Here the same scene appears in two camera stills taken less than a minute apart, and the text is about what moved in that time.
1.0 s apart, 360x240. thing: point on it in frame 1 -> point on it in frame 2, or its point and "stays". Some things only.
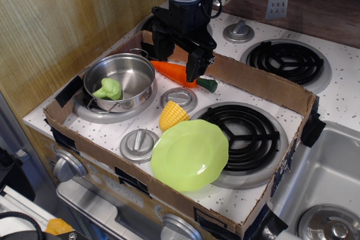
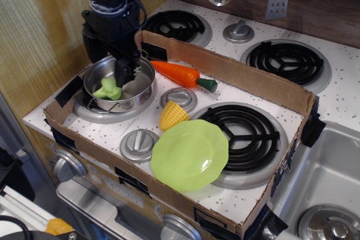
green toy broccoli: [109, 87] stays
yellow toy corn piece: [171, 114] stays
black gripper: [187, 17] -> [117, 33]
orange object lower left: [57, 226] stays
